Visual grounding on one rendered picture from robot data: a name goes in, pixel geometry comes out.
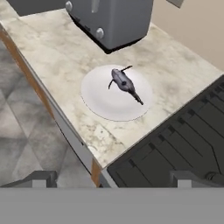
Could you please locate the grey frozen meat piece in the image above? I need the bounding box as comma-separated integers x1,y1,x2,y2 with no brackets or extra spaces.
108,65,144,106

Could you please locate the white round plate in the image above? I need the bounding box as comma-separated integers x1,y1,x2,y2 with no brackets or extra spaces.
80,64,154,123

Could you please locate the grey toaster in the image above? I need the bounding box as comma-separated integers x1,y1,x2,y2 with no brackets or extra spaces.
64,0,155,54

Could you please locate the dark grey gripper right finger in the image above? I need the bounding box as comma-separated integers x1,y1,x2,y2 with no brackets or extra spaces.
169,170,224,188

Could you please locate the wooden counter cupboard front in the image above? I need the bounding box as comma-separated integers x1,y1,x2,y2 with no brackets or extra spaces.
0,23,103,188

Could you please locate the black hob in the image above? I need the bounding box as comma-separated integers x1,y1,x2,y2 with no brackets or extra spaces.
106,74,224,188

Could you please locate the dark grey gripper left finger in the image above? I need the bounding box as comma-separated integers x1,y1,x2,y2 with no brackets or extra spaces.
0,170,59,188

